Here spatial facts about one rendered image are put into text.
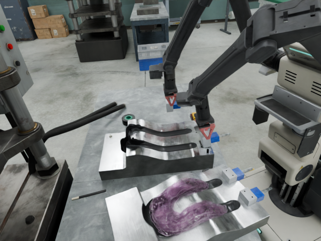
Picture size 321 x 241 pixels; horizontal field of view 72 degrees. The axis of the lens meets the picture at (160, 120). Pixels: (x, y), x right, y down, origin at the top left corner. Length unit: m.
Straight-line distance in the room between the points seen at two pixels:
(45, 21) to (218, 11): 4.96
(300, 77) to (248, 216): 0.57
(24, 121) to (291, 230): 1.48
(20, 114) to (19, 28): 6.71
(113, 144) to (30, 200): 0.42
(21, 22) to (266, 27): 7.29
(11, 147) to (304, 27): 0.98
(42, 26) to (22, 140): 6.62
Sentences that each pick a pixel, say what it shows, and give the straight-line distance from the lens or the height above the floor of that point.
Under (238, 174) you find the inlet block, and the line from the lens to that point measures 0.96.
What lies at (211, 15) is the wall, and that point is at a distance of 7.53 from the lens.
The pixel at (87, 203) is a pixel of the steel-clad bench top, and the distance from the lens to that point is 1.00.
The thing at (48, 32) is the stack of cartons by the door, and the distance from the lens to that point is 7.51.
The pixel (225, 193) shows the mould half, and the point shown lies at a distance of 0.90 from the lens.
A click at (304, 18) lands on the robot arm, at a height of 1.46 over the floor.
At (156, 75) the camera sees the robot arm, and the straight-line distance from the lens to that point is 1.11.
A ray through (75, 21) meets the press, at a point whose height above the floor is 0.77.
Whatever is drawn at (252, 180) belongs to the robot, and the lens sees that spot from 1.75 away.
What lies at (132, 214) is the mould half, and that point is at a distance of 0.79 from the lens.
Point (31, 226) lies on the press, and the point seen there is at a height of 0.79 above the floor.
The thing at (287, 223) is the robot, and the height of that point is 0.28.
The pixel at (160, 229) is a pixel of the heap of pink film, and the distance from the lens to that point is 0.79.
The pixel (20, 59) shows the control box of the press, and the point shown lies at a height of 1.22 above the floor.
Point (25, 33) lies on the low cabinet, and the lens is 7.65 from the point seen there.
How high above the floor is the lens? 1.57
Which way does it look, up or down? 35 degrees down
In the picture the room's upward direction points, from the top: 4 degrees counter-clockwise
